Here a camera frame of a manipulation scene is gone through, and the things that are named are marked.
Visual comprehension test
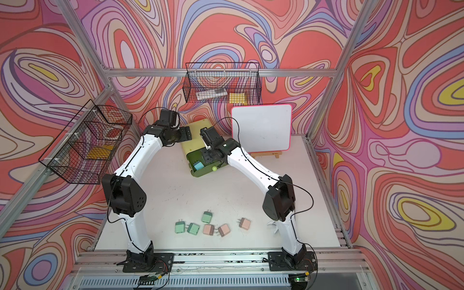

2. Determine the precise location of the back black wire basket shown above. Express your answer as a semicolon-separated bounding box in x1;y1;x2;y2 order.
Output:
182;61;262;106

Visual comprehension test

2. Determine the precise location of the pink plug middle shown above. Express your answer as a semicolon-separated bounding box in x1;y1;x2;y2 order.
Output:
217;224;231;238

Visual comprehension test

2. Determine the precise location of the pink plug left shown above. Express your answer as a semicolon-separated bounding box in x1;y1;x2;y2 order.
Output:
203;224;217;236

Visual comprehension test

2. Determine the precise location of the pink plug right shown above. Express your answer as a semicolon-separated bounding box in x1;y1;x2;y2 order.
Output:
238;217;251;230

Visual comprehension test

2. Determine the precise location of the yellow block in back basket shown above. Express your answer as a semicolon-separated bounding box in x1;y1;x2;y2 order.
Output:
228;93;248;106

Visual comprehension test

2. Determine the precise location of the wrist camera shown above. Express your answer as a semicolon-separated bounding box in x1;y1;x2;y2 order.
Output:
200;126;224;150
158;109;179;128

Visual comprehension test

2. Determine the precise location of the green circuit board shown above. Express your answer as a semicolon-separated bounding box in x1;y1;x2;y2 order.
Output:
137;275;163;286
288;272;311;284

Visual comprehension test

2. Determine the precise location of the left black wire basket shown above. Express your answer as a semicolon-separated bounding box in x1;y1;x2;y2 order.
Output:
39;100;133;184

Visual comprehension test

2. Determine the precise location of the green plug lower middle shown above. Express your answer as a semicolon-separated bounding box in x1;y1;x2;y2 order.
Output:
187;223;200;236

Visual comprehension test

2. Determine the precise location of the grey box in back basket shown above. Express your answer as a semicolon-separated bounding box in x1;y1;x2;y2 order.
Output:
195;88;228;101

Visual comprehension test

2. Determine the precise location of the blue plug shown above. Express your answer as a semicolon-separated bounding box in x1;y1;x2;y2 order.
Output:
193;161;204;172

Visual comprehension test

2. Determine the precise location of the white plastic clip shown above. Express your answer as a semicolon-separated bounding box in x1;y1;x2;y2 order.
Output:
267;221;279;234

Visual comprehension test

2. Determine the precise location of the yellow green drawer cabinet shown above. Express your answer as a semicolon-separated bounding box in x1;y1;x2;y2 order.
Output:
181;119;212;155

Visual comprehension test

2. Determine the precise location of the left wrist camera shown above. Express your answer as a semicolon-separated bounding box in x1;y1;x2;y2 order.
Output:
158;109;179;128

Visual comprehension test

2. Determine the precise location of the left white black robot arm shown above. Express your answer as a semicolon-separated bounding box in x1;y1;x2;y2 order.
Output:
101;124;192;273

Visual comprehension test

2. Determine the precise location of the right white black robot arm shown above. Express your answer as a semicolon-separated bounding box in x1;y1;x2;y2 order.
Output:
203;136;307;269

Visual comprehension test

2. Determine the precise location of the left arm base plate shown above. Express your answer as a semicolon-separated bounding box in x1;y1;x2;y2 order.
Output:
120;251;174;273

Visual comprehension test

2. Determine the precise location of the green circuit board left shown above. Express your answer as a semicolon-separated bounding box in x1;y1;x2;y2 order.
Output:
137;275;163;286

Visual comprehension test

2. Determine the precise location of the yellow item in left basket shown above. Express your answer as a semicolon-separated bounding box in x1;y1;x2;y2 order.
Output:
86;145;114;160

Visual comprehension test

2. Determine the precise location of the green top drawer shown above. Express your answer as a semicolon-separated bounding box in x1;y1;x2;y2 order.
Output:
186;147;227;178

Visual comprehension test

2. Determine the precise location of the pink plug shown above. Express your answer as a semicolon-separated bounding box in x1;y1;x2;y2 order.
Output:
203;224;217;236
217;224;231;238
238;217;251;230

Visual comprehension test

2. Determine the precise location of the pink framed whiteboard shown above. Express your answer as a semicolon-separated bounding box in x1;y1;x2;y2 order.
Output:
232;104;292;153

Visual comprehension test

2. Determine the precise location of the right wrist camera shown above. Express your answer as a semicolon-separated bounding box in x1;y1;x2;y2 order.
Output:
200;126;224;150

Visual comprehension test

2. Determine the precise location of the green plug far left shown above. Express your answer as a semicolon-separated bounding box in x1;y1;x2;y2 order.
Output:
175;221;186;234

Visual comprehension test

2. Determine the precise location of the wooden whiteboard stand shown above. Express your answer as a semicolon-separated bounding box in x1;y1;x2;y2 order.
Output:
251;151;283;159

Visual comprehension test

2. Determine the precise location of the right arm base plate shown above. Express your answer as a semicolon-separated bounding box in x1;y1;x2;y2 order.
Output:
263;251;319;273

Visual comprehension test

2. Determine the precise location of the green plug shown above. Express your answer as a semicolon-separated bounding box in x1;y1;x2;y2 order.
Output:
175;221;186;234
201;211;213;224
187;223;200;236

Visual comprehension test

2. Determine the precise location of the green plug upper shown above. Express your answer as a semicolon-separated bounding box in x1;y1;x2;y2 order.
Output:
201;211;213;224

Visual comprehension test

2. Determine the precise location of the black wire basket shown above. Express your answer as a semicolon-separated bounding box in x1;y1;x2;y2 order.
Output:
39;100;133;184
182;61;262;106

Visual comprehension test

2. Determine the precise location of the green circuit board right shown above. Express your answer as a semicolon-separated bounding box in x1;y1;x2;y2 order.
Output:
288;272;311;284

